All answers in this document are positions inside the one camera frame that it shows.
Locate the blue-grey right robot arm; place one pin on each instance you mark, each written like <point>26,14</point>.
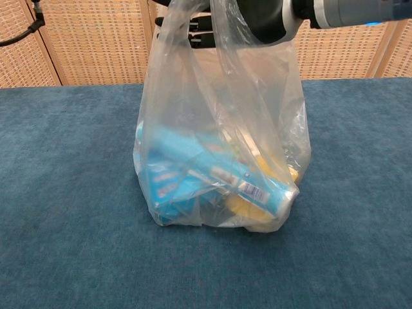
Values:
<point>354,11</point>

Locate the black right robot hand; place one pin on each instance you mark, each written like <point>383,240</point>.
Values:
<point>267,22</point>

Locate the woven rattan folding screen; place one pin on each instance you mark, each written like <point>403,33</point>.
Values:
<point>96,48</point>

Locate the blue box with barcode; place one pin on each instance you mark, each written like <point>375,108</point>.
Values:
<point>257,191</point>

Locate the blue carpet table cover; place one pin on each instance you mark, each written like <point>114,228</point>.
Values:
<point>64,193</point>

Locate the clear plastic bag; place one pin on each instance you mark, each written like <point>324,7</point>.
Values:
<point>225,112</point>

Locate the yellow packet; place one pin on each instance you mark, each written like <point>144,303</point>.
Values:
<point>244,209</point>

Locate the light blue carton box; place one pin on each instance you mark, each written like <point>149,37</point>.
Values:
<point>170,190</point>

